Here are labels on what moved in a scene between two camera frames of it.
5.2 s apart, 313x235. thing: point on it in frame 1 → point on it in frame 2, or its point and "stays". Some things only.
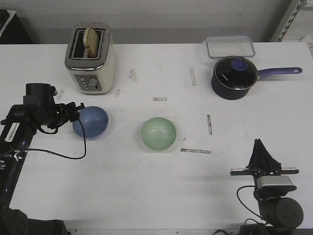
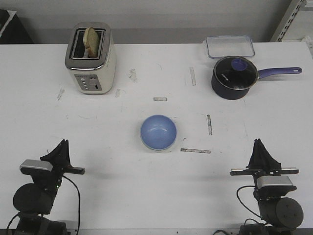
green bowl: (159, 133) → (158, 151)
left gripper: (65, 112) → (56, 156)
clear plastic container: (222, 46) stays
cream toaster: (91, 58) stays
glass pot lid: (236, 72) stays
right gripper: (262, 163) stays
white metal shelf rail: (286, 20) stays
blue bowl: (95, 121) → (158, 132)
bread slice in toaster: (90, 40) stays
